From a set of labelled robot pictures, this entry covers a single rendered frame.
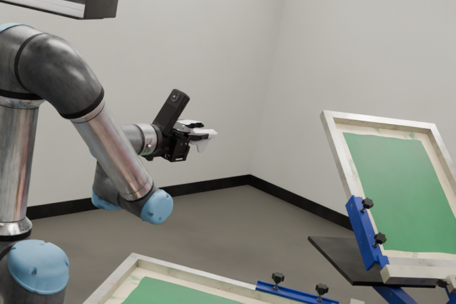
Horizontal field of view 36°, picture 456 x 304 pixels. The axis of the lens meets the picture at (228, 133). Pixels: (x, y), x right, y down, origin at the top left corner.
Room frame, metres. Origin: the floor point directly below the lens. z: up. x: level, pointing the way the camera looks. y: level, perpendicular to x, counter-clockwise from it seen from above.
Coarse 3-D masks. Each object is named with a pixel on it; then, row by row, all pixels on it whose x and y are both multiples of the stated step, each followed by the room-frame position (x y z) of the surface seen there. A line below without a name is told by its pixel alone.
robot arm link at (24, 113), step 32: (0, 32) 1.33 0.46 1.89; (32, 32) 1.31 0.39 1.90; (0, 64) 1.30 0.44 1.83; (0, 96) 1.29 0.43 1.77; (32, 96) 1.31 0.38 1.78; (0, 128) 1.31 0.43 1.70; (32, 128) 1.34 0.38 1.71; (0, 160) 1.31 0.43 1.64; (32, 160) 1.35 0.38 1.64; (0, 192) 1.31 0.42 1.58; (0, 224) 1.31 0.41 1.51
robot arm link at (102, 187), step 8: (96, 168) 1.53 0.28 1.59; (96, 176) 1.53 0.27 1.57; (104, 176) 1.51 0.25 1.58; (96, 184) 1.52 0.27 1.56; (104, 184) 1.51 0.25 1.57; (112, 184) 1.50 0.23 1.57; (96, 192) 1.52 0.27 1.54; (104, 192) 1.50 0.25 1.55; (112, 192) 1.49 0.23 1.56; (96, 200) 1.52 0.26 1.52; (104, 200) 1.51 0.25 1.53; (112, 200) 1.49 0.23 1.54; (104, 208) 1.51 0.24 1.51; (112, 208) 1.52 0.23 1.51
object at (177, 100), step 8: (168, 96) 1.68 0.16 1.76; (176, 96) 1.66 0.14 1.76; (184, 96) 1.66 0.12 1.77; (168, 104) 1.67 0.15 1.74; (176, 104) 1.66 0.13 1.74; (184, 104) 1.67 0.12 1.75; (160, 112) 1.67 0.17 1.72; (168, 112) 1.65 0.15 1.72; (176, 112) 1.65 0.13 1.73; (160, 120) 1.65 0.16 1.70; (168, 120) 1.64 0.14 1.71; (176, 120) 1.66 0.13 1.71; (160, 128) 1.64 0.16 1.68; (168, 128) 1.64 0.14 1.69
